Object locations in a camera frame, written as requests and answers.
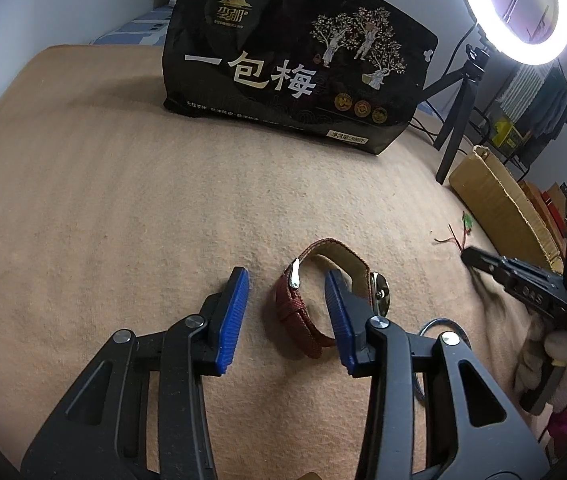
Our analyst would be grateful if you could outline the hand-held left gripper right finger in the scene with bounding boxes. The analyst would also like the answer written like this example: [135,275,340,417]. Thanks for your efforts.
[323,269,549,480]

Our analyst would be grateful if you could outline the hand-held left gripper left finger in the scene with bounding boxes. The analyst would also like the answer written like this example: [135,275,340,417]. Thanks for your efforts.
[21,266,250,480]

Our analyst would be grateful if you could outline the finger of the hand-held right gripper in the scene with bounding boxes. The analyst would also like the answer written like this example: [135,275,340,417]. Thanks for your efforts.
[462,246,567,318]

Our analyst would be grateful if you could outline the brown strap wristwatch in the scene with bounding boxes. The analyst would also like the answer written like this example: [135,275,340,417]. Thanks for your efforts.
[274,241,390,360]

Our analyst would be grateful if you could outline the cardboard box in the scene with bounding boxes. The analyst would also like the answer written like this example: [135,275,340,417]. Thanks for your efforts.
[449,145,567,275]

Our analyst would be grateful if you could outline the green pendant with red cord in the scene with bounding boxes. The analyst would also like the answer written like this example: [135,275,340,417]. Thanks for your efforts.
[434,211,475,251]

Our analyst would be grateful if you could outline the black bangle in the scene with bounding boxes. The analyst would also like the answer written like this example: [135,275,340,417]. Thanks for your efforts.
[416,317,469,403]

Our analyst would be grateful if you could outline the yellow box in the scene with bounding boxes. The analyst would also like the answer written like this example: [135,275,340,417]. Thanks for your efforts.
[491,117,523,148]

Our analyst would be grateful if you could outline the dark hanging clothes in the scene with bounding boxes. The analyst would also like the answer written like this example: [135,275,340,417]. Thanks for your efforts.
[518,62,567,138]

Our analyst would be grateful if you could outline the black metal shoe rack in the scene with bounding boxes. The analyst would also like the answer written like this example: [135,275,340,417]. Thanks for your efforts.
[478,105,534,171]

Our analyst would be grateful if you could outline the white striped towel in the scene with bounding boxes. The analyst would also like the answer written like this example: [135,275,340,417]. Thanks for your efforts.
[498,65,547,121]

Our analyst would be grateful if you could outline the tan blanket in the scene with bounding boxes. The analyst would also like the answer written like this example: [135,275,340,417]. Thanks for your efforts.
[0,44,564,480]

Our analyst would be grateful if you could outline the black tripod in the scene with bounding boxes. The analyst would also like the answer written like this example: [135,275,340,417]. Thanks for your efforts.
[423,45,489,185]

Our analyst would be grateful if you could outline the black snack bag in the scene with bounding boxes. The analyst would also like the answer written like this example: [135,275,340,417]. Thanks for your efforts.
[162,0,438,157]

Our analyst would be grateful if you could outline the blue patterned bedsheet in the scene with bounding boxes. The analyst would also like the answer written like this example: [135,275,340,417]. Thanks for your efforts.
[88,2,172,46]

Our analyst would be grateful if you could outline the ring light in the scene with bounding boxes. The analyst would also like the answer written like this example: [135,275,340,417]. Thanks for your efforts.
[451,0,567,66]

